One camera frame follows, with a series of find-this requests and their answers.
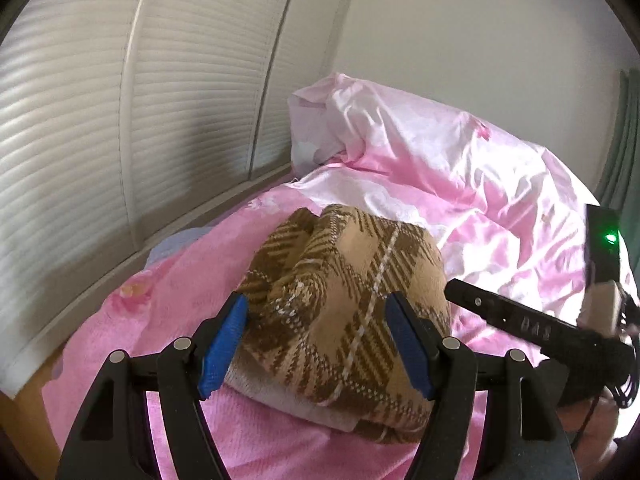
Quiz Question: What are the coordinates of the pink satin duvet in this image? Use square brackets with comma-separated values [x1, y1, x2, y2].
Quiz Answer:
[285, 72, 626, 391]

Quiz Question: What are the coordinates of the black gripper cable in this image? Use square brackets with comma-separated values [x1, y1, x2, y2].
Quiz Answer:
[570, 330, 640, 466]

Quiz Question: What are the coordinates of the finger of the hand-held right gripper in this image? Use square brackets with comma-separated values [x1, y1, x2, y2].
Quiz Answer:
[445, 279, 632, 361]

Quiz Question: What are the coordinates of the brown plaid knit sweater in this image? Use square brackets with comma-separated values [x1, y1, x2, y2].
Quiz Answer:
[222, 204, 453, 445]

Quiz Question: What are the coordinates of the pale blue cloth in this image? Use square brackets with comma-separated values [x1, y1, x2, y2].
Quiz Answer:
[145, 224, 213, 266]

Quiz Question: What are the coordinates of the white louvered closet door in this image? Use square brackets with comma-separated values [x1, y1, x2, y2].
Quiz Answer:
[250, 0, 366, 181]
[120, 0, 306, 241]
[0, 0, 156, 361]

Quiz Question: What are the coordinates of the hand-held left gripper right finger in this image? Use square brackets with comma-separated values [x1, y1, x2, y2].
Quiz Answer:
[384, 291, 576, 480]

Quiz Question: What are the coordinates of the person's right forearm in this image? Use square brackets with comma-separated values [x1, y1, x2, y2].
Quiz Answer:
[557, 390, 632, 480]

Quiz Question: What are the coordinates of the grey-green curtain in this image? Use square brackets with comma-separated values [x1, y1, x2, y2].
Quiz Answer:
[595, 69, 640, 213]

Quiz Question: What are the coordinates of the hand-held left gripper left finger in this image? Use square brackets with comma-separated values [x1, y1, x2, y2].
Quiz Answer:
[55, 292, 249, 480]

